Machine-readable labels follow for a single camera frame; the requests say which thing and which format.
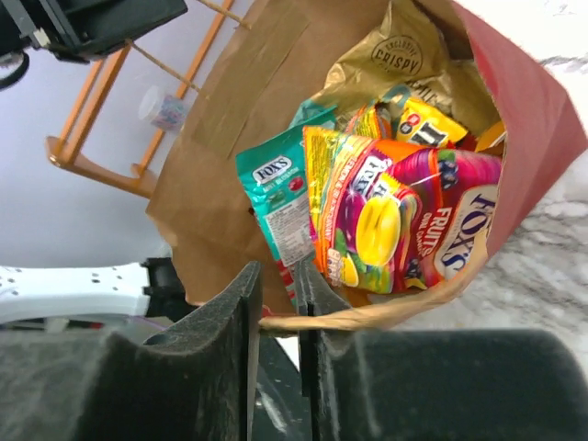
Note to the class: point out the colourful Fox's fruits bag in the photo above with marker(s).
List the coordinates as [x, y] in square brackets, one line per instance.
[389, 216]

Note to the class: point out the wooden rack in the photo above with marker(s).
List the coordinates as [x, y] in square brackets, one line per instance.
[103, 138]

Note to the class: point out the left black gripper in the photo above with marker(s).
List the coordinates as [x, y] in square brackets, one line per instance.
[78, 31]

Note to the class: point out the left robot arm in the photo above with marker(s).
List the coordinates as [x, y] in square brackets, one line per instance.
[147, 289]

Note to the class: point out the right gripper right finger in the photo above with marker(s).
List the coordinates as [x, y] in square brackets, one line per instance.
[496, 365]

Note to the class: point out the gold crispy snack bag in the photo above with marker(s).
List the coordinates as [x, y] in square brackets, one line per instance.
[407, 56]

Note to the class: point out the green Fox's candy bag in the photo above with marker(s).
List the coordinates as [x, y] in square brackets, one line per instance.
[273, 177]

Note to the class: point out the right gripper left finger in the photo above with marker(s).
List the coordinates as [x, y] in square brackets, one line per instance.
[193, 381]

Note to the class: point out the red brown paper bag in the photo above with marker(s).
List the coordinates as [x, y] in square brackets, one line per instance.
[538, 244]

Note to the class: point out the plastic cup on rack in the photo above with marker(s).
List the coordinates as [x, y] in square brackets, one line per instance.
[162, 110]

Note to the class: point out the yellow M&M's bag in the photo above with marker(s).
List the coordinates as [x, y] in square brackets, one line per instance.
[423, 124]

